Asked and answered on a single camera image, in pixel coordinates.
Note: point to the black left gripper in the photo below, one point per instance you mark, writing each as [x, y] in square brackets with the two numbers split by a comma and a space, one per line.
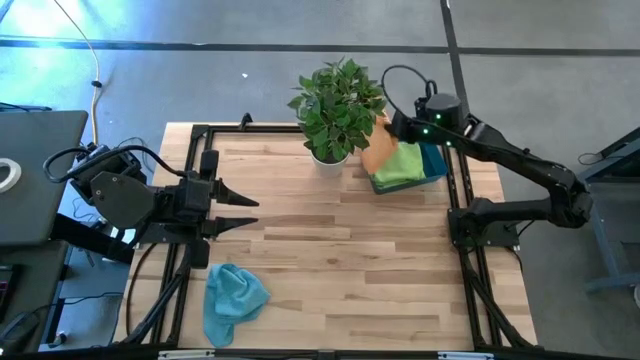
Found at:
[187, 200]

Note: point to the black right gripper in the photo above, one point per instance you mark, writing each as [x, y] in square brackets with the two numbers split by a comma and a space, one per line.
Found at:
[410, 131]

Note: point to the orange microfiber towel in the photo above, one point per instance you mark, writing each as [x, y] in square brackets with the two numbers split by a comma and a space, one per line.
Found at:
[380, 150]

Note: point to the green microfiber towel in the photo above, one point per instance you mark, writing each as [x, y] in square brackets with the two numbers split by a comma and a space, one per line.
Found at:
[400, 167]

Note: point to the blue microfiber towel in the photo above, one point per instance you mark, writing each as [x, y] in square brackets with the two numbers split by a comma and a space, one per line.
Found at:
[230, 300]

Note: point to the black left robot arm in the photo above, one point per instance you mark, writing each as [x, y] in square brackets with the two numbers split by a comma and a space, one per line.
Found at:
[120, 197]

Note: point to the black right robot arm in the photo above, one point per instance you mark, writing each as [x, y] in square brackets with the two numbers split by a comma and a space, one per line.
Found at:
[525, 165]

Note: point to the blue fabric basket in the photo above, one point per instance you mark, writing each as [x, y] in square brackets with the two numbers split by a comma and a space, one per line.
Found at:
[435, 162]

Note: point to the green leafy potted tree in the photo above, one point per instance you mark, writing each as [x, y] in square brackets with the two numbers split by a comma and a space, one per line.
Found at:
[337, 110]

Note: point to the white ribbed plant pot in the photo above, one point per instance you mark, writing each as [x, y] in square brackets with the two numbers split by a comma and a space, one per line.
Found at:
[329, 167]

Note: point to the grey desk top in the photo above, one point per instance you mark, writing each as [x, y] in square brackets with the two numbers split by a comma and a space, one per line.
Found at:
[35, 170]

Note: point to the blue metal cart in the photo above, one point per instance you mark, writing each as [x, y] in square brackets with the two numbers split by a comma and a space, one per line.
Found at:
[612, 210]

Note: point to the white tape roll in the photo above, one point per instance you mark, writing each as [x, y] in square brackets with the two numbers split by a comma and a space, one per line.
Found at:
[9, 175]

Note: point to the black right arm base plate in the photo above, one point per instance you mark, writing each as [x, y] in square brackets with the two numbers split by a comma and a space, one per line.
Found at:
[500, 235]

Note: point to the black aluminium table frame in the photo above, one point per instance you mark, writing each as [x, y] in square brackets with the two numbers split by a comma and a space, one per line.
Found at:
[465, 300]

